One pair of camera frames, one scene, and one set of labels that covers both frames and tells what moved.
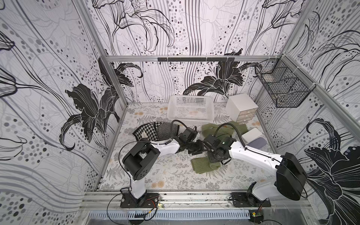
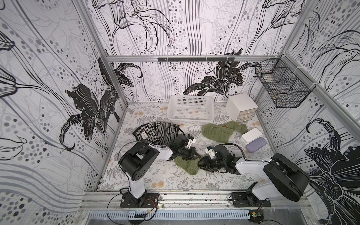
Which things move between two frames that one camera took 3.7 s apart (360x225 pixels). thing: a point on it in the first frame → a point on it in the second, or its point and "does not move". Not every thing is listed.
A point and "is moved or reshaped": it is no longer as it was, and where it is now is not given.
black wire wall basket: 287,83 does not move
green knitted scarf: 209,129 does not move
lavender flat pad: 258,143 does not move
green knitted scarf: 204,164 is moved or reshaped
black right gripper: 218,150 → 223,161
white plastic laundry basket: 191,109 does not move
